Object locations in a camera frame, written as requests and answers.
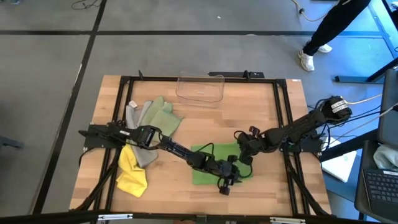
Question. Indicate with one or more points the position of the yellow microfiber towel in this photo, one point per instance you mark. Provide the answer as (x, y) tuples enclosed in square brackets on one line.
[(132, 180)]

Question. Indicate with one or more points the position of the white box with green logo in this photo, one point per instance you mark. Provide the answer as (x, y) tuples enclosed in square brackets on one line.
[(340, 166)]

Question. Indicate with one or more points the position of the dark grey chair foot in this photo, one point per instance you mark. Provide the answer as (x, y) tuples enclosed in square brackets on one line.
[(9, 143)]

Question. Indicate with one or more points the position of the grey microfiber towel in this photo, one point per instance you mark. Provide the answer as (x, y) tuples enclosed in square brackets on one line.
[(144, 157)]

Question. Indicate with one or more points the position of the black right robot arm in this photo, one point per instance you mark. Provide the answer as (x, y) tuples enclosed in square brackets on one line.
[(298, 127)]

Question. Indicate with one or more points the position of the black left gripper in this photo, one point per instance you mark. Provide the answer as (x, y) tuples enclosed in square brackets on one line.
[(217, 169)]

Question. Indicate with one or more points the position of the grey open laptop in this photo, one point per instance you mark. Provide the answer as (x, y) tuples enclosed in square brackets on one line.
[(381, 189)]

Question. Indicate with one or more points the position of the pale green microfiber towel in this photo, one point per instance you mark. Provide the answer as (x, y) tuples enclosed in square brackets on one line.
[(161, 119)]

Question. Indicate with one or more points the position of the black desk foot bar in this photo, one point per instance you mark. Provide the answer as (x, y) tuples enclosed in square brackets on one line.
[(351, 79)]

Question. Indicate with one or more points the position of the black aluminium table frame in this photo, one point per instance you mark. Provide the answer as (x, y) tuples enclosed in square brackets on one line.
[(155, 79)]

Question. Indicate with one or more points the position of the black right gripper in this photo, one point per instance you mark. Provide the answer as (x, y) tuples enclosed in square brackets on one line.
[(255, 144)]

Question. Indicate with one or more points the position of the person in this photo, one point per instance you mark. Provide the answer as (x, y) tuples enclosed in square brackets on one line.
[(332, 21)]

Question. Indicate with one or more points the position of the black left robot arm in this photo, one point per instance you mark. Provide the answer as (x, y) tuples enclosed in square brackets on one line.
[(177, 151)]

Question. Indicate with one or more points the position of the black overhead crossbeam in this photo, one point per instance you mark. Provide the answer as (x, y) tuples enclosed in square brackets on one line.
[(62, 217)]

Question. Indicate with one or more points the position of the black diagonal stand beam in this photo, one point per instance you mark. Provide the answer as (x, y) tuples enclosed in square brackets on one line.
[(348, 146)]

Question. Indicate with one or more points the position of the bright green microfiber towel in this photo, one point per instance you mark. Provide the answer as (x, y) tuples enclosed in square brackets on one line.
[(202, 179)]

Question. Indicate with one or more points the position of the clear plastic bin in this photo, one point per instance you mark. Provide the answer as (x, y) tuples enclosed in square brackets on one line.
[(199, 93)]

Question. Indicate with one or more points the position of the pale crumpled cloth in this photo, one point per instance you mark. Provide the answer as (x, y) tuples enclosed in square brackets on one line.
[(387, 157)]

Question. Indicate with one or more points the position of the silver metal bracket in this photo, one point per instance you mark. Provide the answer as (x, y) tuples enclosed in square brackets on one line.
[(287, 220), (115, 216)]

